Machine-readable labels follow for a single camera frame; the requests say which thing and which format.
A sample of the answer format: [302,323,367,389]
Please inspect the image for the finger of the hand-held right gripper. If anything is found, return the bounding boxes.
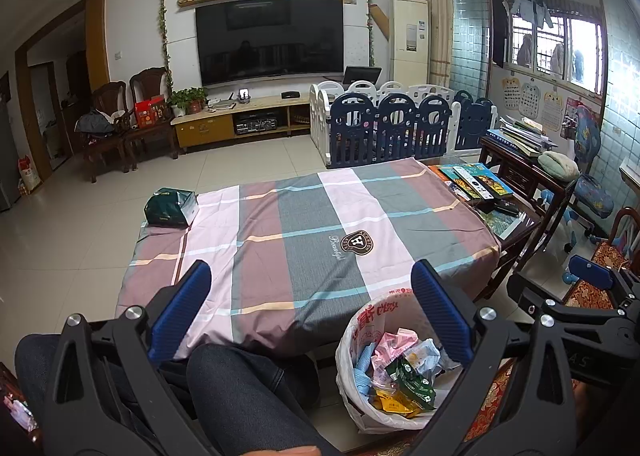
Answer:
[507,271,640,337]
[568,256,640,291]

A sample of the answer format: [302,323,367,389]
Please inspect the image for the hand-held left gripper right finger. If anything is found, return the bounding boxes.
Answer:
[407,258,578,456]

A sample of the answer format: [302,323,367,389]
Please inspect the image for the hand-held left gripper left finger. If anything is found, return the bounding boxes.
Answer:
[30,260,221,456]

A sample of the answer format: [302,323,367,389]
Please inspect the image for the pink plastic bag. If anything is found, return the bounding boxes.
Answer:
[370,328,418,372]

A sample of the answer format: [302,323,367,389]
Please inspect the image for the green snack wrapper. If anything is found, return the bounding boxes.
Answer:
[385,358,437,412]

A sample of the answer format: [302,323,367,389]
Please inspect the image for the white red-printed trash bag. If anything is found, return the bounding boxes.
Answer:
[335,290,481,434]

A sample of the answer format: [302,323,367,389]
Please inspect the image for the light blue plastic bag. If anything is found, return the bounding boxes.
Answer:
[354,343,376,385]

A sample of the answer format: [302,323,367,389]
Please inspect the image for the yellow snack wrapper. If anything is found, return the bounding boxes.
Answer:
[372,388,418,418]

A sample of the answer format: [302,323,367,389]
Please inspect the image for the person's left hand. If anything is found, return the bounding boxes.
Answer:
[245,445,322,456]

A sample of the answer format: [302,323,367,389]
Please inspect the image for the glass top wooden table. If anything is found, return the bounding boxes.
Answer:
[420,156,543,302]

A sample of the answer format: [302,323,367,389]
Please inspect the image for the blue patterned child chair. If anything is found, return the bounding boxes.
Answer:
[570,106,616,247]

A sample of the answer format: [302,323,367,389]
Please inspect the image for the green tissue pack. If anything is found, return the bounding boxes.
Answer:
[144,188,198,227]

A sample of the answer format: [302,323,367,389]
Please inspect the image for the person's right leg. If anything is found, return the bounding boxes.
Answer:
[186,343,341,456]

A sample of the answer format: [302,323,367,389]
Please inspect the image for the person's leg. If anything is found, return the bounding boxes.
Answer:
[186,343,341,456]
[15,333,201,456]

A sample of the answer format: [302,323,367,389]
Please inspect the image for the grey green cushion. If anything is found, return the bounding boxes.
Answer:
[537,150,581,182]

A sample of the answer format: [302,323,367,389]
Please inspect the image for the spread of picture books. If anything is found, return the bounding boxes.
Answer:
[430,162,516,202]

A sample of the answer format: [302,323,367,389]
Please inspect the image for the dark wooden side table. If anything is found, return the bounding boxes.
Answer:
[479,136,578,257]

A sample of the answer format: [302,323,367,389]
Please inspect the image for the plaid tablecloth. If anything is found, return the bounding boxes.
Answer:
[115,157,501,362]

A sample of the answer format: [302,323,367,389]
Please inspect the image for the stack of books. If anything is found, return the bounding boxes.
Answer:
[487,117,558,157]

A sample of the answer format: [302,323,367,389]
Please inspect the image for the person's left leg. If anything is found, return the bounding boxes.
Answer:
[15,333,201,456]

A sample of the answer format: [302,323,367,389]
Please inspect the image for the wooden television cabinet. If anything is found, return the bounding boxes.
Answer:
[171,96,313,152]

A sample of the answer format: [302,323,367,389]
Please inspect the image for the blue white playpen fence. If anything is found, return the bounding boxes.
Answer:
[309,80,498,169]

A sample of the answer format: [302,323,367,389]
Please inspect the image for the red gift box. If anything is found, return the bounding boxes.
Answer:
[134,95,167,129]

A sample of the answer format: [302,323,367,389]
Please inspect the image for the white red sack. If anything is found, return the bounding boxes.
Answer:
[18,156,42,193]

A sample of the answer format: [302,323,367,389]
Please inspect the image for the black stereo amplifier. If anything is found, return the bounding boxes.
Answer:
[235,112,281,134]

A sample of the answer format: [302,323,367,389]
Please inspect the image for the dark bag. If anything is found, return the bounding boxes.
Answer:
[75,108,117,137]

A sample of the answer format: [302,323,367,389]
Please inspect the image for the potted green plant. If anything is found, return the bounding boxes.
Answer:
[169,87,208,116]

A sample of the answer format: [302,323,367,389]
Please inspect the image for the grey refrigerator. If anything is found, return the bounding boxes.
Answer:
[0,96,21,212]

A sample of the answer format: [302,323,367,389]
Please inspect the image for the barred window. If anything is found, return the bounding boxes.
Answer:
[510,6,606,94]

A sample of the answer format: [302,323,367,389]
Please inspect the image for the black monitor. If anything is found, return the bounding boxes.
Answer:
[342,66,383,86]

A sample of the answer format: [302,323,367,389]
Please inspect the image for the white standing air conditioner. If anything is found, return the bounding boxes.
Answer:
[389,0,430,84]

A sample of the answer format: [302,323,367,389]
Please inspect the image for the hanging dark garment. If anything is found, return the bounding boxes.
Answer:
[491,0,511,68]

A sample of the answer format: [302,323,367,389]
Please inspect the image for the hanging light blue shirt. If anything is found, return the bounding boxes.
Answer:
[511,0,555,29]

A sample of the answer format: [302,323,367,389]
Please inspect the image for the large black television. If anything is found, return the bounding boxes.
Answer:
[195,0,346,88]

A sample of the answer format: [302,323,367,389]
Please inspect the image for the ivy vine garland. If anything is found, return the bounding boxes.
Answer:
[364,0,377,68]
[159,0,173,87]

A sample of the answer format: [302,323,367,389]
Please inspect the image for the beige curtain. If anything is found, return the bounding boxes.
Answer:
[417,0,453,87]

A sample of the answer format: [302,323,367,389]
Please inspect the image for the colourful wall poster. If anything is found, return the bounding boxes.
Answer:
[562,97,591,139]

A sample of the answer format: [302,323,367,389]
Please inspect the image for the wall chart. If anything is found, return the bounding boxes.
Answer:
[501,78,521,111]
[541,91,565,133]
[518,81,542,119]

